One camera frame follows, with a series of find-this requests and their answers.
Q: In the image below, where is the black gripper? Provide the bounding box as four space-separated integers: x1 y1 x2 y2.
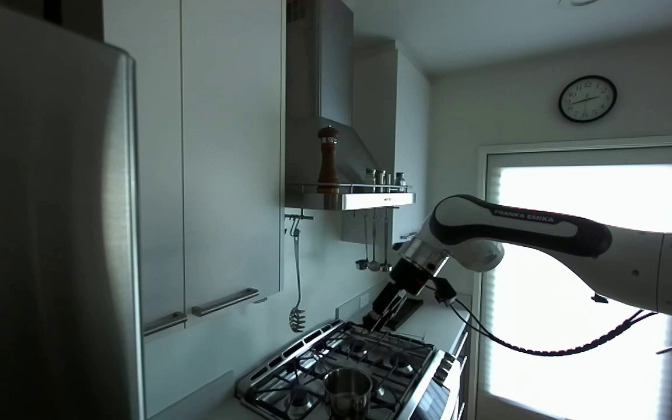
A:
362 255 440 331

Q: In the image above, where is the white cabinet door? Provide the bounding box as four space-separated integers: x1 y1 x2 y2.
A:
179 0 288 319
101 0 188 338

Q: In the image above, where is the bright glass balcony door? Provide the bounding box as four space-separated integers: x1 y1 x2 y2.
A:
477 143 672 420

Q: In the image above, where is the hanging steel kitchen utensil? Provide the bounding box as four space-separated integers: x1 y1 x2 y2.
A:
352 208 397 276

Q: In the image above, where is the stainless gas stove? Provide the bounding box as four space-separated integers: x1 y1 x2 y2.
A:
233 317 472 420

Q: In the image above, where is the small steel saucepan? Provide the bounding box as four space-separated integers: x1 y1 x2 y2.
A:
321 366 375 420

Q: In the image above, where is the hanging steel pasta spoon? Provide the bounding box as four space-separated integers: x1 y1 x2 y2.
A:
288 215 311 336

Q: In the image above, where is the brown wooden pepper mill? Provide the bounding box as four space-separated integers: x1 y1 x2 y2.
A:
314 124 340 196

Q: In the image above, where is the spice rack with bottles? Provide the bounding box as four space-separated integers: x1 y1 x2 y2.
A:
282 0 417 215

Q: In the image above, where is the stainless steel refrigerator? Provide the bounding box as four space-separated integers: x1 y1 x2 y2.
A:
0 0 150 420

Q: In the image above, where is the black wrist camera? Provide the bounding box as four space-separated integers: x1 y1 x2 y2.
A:
432 276 459 305

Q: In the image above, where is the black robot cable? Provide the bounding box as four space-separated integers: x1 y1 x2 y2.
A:
445 296 659 359

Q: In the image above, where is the tall white wall cabinet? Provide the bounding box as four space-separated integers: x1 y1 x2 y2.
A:
348 38 432 245

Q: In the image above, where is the round black wall clock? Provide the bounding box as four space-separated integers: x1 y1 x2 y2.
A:
555 72 620 127

